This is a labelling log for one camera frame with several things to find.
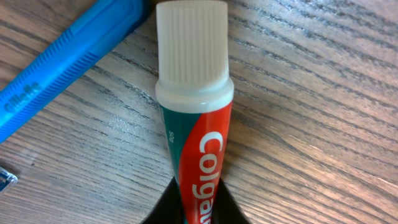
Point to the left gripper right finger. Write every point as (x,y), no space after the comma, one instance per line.
(226,209)

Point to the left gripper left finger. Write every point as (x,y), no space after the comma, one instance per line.
(168,209)

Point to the red green toothpaste tube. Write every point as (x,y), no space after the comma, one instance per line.
(195,94)

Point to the blue disposable razor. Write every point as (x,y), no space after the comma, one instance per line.
(95,33)

